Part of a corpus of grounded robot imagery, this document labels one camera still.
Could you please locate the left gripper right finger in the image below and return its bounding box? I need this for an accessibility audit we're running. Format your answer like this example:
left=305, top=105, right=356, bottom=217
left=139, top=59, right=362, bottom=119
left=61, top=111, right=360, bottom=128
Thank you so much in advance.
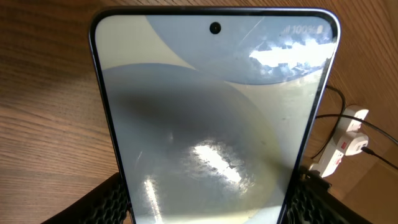
left=285, top=167, right=370, bottom=224

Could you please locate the white power strip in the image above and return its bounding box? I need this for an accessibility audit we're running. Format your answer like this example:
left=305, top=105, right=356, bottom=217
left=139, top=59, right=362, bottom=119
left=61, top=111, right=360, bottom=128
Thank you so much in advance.
left=309, top=105, right=369, bottom=177

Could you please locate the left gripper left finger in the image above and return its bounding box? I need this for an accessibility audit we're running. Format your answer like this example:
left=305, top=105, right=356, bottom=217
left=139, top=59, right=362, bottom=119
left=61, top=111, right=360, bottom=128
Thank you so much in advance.
left=43, top=173, right=129, bottom=224

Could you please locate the white charger plug adapter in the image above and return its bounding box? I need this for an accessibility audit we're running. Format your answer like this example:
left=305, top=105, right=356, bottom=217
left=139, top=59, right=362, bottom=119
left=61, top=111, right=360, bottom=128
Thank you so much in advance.
left=345, top=131, right=369, bottom=156

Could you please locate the blue Galaxy smartphone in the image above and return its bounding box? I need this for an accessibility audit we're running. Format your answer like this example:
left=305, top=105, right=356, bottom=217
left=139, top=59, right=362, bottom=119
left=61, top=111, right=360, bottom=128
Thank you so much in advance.
left=88, top=6, right=341, bottom=223

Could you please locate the black USB charging cable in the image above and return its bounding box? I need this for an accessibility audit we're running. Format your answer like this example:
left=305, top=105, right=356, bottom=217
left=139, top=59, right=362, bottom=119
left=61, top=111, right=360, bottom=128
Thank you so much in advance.
left=310, top=85, right=398, bottom=171

